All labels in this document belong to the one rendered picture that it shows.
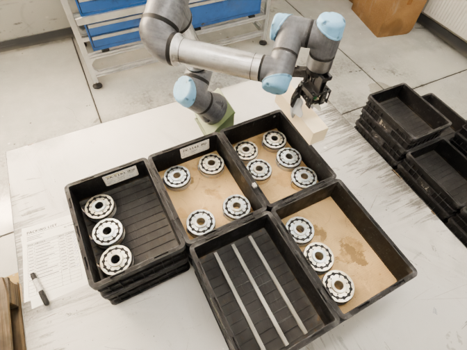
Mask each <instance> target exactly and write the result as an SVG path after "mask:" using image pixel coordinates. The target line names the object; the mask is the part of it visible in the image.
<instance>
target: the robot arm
mask: <svg viewBox="0 0 467 350"><path fill-rule="evenodd" d="M189 1H190V0H147V3H146V6H145V9H144V12H143V14H142V18H141V20H140V25H139V34H140V39H141V41H142V43H143V45H144V46H145V48H146V50H147V51H148V52H149V53H150V54H151V55H152V56H153V57H155V59H157V60H159V61H160V62H162V63H164V64H166V65H171V66H174V67H178V66H179V65H185V66H186V70H185V73H184V75H183V76H181V77H180V78H179V79H178V81H176V83H175V84H174V90H173V94H174V98H175V100H176V101H177V102H178V103H180V104H181V105H182V106H183V107H185V108H188V109H189V110H191V111H193V112H194V113H197V114H198V115H199V117H200V118H201V120H202V121H203V122H205V123H207V124H216V123H218V122H219V121H220V120H221V119H222V118H223V117H224V115H225V113H226V111H227V100H226V99H225V97H224V96H222V95H221V94H219V93H216V92H210V91H208V86H209V83H210V81H211V77H212V74H213V72H217V73H221V74H227V75H230V76H236V77H240V78H245V79H249V80H252V81H258V82H262V85H261V86H262V88H263V89H264V90H265V91H266V92H269V93H271V94H277V95H280V94H285V93H286V92H287V90H288V87H289V85H290V82H291V80H292V78H293V77H300V78H303V81H301V82H300V83H299V84H298V86H297V88H295V91H294V93H293V94H292V97H291V99H290V115H291V117H292V118H294V116H295V115H297V116H298V117H302V115H303V112H302V105H303V99H304V100H305V102H306V103H305V105H306V106H307V107H308V108H309V109H310V108H312V109H313V107H314V108H316V109H318V110H319V111H321V107H320V105H321V104H323V103H324V102H325V103H327V101H328V99H329V95H330V94H331V90H330V89H329V87H328V86H327V85H326V84H327V81H330V80H331V79H332V77H333V76H332V75H331V74H330V73H329V70H330V69H331V66H332V64H333V61H334V58H335V55H336V52H337V50H338V46H339V44H340V41H341V39H342V37H343V31H344V29H345V19H344V17H343V16H342V15H340V14H338V13H337V12H323V13H322V14H320V16H319V17H318V19H309V18H305V17H300V16H296V15H293V14H286V13H277V14H276V15H275V16H274V19H273V20H272V26H271V29H270V39H271V40H273V41H274V42H275V43H274V45H273V48H272V52H271V54H270V56H269V55H265V54H261V53H255V52H251V51H245V50H242V49H235V48H231V47H226V46H222V45H218V44H211V43H208V42H202V41H199V38H198V36H197V34H196V32H195V30H194V28H193V26H192V13H191V11H190V8H189V6H188V4H189ZM301 47H304V48H309V49H310V51H309V55H308V58H307V62H306V67H305V66H299V65H296V66H295V64H296V62H297V58H298V55H299V52H300V48H301ZM327 93H329V95H328V97H327V99H326V96H327ZM301 96H302V98H303V99H302V98H300V97H301Z"/></svg>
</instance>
